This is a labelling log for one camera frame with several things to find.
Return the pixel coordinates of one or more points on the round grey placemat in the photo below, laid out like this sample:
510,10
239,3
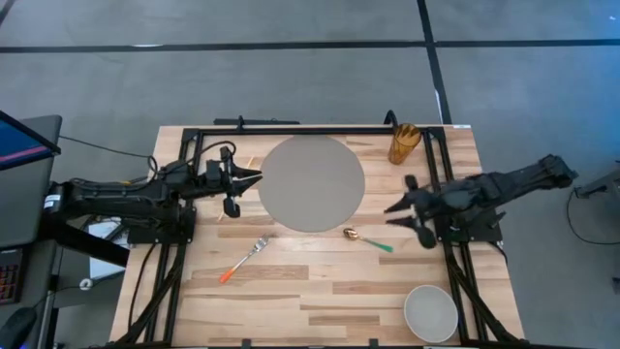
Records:
310,184

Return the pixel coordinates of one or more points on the grey ceramic bowl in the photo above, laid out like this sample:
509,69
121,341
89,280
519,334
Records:
431,314

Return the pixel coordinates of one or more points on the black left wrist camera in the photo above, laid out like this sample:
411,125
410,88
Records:
213,173

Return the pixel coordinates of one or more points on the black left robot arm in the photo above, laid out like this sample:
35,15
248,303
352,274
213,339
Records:
121,199

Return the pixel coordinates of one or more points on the black clamp bar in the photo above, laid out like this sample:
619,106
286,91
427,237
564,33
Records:
261,121

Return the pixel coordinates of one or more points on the black keyboard with lit keys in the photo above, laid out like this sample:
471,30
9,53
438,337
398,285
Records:
9,276

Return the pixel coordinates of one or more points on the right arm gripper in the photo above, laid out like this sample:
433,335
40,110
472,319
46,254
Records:
428,206

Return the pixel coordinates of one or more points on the black aluminium table frame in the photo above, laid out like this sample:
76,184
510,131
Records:
310,131

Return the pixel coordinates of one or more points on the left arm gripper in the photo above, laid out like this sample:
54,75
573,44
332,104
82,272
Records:
227,179

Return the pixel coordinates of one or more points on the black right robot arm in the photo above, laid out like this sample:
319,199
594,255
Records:
508,186

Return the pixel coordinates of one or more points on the amber plastic tumbler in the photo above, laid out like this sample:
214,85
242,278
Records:
402,145

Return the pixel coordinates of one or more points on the computer monitor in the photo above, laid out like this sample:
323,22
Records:
19,143

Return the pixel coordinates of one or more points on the black computer mouse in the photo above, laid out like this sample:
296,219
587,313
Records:
17,327

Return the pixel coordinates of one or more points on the grey stand leg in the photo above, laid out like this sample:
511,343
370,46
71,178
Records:
600,184

